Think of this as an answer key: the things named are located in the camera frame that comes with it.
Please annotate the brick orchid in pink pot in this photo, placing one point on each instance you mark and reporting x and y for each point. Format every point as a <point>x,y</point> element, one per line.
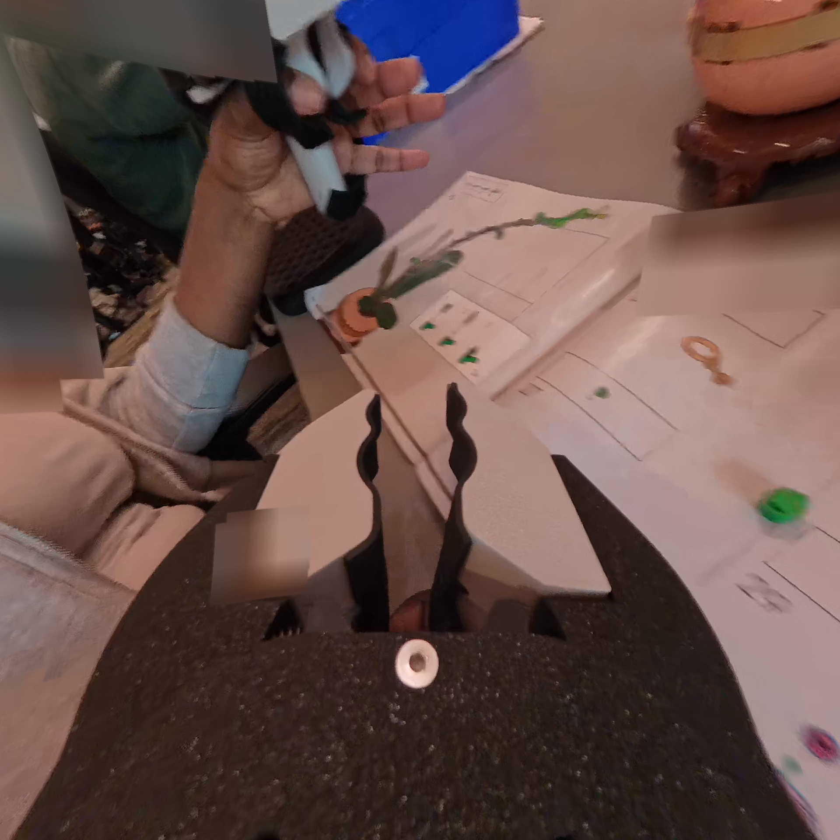
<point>768,72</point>

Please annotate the person's left forearm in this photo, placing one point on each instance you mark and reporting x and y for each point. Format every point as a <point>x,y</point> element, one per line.
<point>216,275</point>

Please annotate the grey desk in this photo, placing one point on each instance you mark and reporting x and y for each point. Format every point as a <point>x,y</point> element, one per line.
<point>590,111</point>

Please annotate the blue plastic bin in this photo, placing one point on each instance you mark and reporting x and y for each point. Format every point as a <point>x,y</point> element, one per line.
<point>446,33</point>

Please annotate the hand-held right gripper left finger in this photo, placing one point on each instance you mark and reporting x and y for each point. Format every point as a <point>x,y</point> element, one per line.
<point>328,472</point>

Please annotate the person's left hand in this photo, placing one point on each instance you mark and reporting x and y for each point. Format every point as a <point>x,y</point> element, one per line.
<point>249,164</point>

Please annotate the black mesh chair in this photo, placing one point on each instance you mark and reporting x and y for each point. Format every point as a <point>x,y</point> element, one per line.
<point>315,249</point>

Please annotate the brown wooden stand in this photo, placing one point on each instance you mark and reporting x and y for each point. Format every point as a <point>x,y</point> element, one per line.
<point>735,151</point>

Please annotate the green round brick piece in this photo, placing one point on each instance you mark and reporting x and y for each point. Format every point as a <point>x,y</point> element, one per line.
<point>782,506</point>

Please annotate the open instruction booklet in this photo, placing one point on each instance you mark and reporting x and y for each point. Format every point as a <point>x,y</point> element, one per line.
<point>577,407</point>

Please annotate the person's light grey sweatshirt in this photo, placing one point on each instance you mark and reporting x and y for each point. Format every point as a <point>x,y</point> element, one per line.
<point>59,499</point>

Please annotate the dark green cloth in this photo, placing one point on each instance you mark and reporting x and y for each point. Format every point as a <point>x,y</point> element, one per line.
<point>124,144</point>

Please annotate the pink round brick piece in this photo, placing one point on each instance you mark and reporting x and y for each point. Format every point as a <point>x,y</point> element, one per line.
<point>823,743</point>

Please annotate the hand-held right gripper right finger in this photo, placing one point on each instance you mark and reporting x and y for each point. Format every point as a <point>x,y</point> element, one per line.
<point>518,512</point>

